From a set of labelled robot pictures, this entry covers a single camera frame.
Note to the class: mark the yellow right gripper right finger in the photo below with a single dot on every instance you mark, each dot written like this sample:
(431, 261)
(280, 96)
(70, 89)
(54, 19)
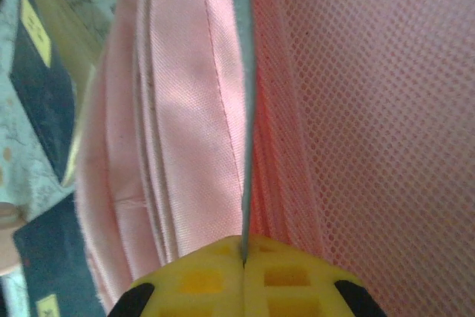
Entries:
(297, 287)

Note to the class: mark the small navy book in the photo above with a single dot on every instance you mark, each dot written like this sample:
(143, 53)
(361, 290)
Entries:
(41, 101)

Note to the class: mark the small pink box device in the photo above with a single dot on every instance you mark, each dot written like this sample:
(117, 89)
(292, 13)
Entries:
(9, 239)

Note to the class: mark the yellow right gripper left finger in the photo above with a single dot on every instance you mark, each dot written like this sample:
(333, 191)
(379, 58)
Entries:
(193, 287)

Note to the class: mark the pink school backpack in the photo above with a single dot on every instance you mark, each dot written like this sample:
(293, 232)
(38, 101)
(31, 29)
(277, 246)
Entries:
(334, 109)

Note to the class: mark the large navy book yellow label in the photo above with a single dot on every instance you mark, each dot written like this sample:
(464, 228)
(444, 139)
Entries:
(48, 257)

